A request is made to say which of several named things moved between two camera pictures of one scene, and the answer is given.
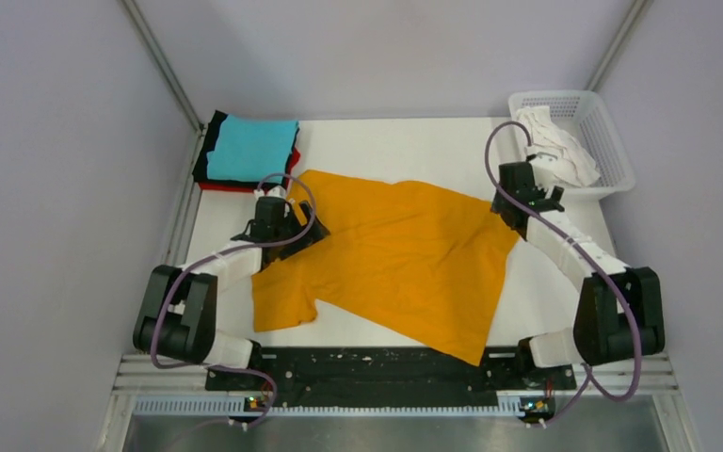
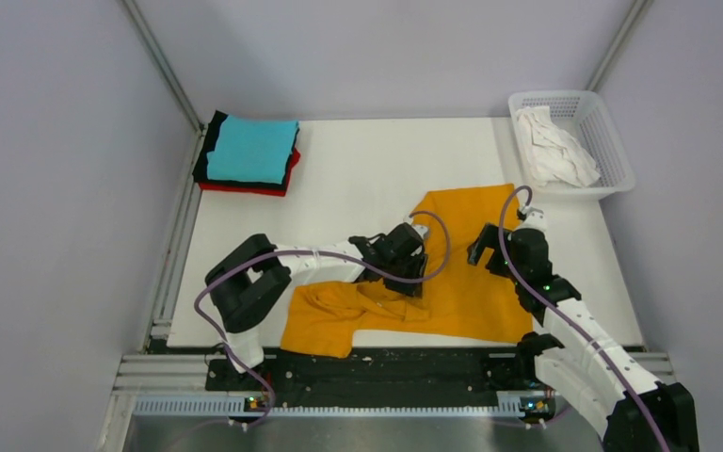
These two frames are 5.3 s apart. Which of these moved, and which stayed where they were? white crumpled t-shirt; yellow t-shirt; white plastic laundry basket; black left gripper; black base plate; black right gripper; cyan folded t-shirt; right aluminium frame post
Moved: black right gripper; yellow t-shirt; black left gripper
Stayed: black base plate; cyan folded t-shirt; white plastic laundry basket; white crumpled t-shirt; right aluminium frame post
